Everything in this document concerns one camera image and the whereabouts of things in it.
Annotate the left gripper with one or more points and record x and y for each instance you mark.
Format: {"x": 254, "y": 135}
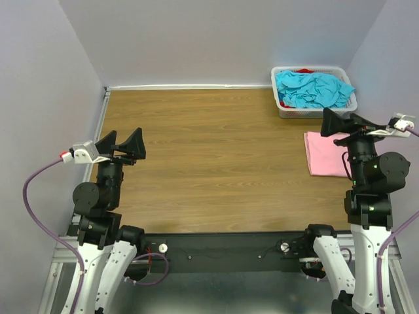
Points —
{"x": 134, "y": 146}

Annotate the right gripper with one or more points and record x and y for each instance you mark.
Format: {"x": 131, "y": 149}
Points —
{"x": 332, "y": 123}

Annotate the light blue t shirt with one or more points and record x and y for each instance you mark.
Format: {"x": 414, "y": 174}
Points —
{"x": 332, "y": 92}

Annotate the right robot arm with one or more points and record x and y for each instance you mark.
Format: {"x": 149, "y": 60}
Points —
{"x": 369, "y": 210}

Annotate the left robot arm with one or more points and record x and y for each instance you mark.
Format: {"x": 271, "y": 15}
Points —
{"x": 104, "y": 246}

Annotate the folded pink t shirt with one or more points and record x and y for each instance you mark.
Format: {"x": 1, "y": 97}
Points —
{"x": 324, "y": 158}

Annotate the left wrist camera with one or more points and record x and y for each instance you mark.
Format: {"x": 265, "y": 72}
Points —
{"x": 83, "y": 153}

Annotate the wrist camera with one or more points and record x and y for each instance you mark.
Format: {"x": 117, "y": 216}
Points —
{"x": 400, "y": 125}
{"x": 83, "y": 153}

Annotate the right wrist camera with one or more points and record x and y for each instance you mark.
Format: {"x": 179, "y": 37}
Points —
{"x": 400, "y": 125}

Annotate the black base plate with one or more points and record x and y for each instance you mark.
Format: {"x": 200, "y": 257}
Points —
{"x": 232, "y": 252}

